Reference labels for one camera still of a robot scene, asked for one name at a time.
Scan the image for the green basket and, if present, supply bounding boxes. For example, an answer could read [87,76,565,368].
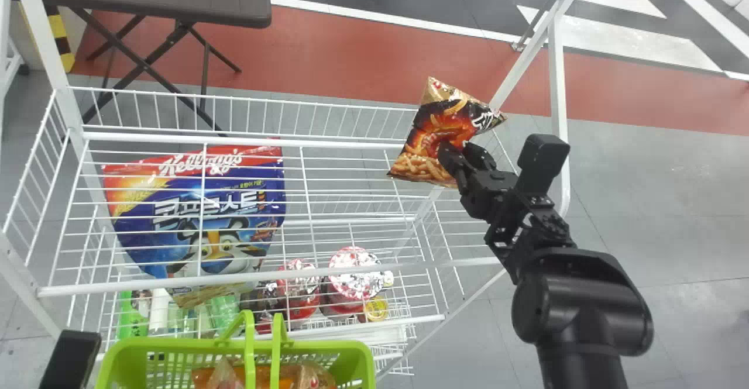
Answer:
[94,309,377,389]

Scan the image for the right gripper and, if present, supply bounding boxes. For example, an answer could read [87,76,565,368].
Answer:
[436,141,523,223]

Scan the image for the blue cereal bag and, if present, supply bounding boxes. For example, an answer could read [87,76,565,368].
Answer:
[101,142,288,309]

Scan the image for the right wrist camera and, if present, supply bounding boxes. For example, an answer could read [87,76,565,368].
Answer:
[514,133,571,198]

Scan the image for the green bottle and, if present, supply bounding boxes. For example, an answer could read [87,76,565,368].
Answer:
[208,294,241,336]
[115,290,150,341]

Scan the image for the yellow black striped post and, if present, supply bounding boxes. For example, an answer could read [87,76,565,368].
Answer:
[46,5,76,74]

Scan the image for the orange snack packet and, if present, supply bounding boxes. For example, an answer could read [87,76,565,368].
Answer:
[191,358,338,389]

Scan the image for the yellow can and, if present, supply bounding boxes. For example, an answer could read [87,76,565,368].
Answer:
[363,295,390,323]

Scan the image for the white bottle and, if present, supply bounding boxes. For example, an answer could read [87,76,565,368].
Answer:
[149,288,171,335]

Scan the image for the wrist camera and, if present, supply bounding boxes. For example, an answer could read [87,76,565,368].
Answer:
[38,329,103,389]
[514,133,571,198]

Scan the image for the red noodle cup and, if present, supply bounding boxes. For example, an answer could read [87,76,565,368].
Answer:
[319,246,395,321]
[274,258,322,329]

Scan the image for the white wire rack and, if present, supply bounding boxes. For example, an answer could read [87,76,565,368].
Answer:
[0,0,595,379]

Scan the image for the black noodle cup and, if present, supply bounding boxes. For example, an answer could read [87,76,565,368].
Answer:
[239,280,280,335]

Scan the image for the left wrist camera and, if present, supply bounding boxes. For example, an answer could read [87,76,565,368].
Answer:
[38,329,103,389]

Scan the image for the red snack packet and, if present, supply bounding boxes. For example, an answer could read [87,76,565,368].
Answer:
[387,76,508,190]

